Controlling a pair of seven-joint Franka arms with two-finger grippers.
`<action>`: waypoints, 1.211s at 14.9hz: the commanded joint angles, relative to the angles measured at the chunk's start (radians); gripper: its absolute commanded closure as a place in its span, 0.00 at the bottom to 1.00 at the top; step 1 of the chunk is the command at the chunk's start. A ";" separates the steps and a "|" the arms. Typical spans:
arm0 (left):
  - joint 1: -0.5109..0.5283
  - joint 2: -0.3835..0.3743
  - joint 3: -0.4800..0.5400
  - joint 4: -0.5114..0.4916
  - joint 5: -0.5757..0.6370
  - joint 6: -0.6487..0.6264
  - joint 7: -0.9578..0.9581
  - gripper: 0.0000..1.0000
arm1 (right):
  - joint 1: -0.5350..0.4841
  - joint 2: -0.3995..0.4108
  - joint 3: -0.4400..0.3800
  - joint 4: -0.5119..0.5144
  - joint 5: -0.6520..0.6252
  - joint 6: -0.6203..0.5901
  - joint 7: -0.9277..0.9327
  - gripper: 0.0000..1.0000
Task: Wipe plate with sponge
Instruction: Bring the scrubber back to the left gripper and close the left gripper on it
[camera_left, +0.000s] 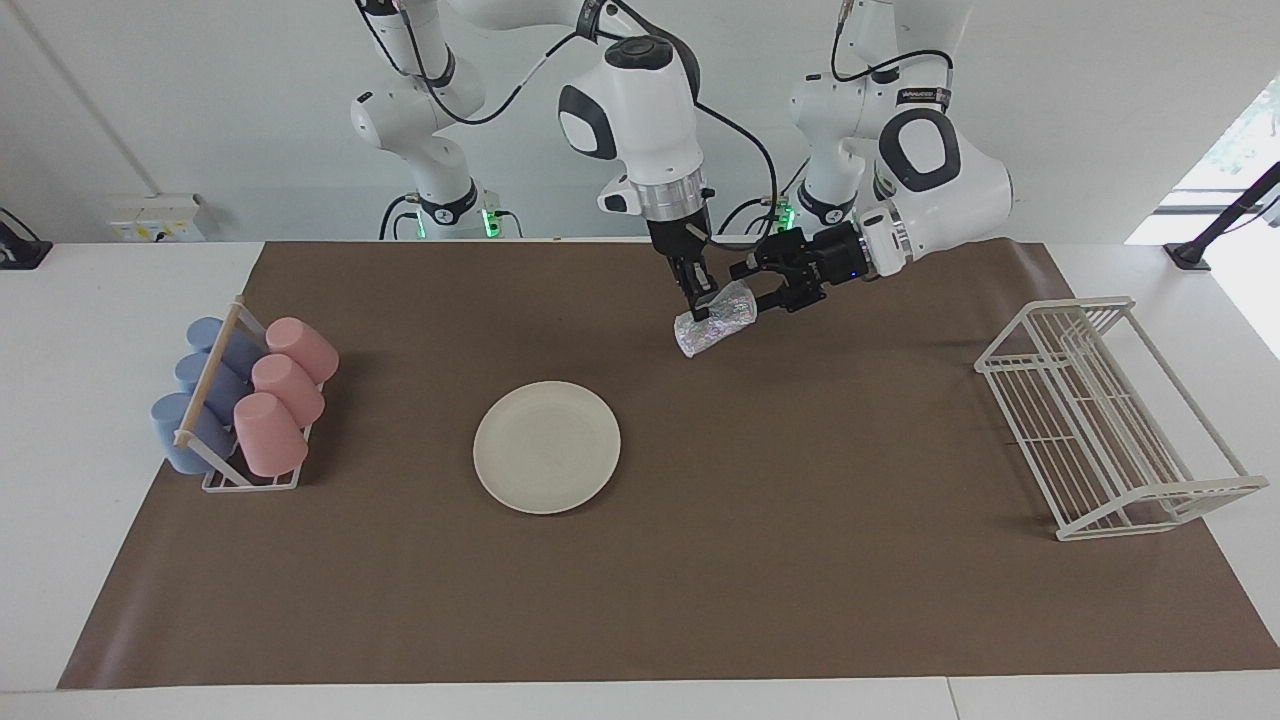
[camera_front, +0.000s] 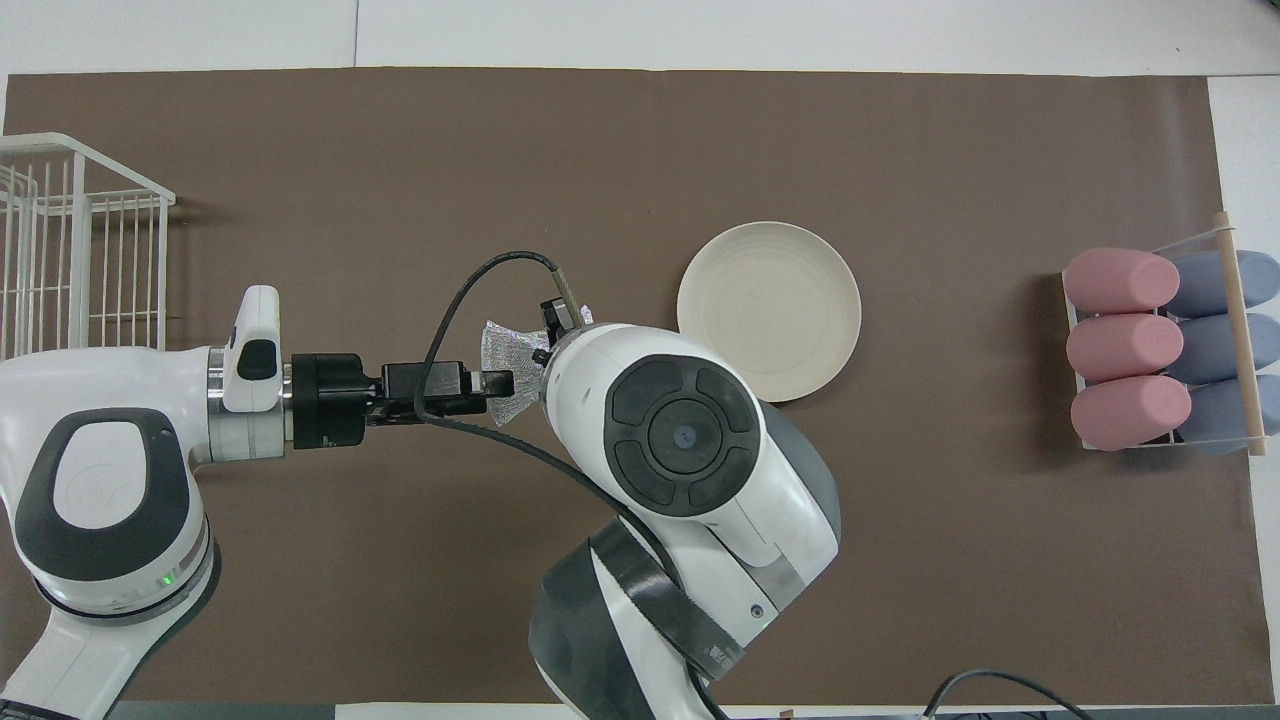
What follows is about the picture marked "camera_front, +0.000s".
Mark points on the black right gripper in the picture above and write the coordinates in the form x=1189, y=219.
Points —
x=558, y=318

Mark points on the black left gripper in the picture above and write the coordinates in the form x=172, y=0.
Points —
x=335, y=400

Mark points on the silver mesh sponge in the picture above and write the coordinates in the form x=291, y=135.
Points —
x=510, y=345

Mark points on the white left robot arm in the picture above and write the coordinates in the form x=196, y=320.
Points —
x=100, y=500

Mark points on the cream round plate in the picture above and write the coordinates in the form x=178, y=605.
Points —
x=770, y=300

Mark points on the brown table mat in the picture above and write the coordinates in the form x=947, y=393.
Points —
x=1000, y=580

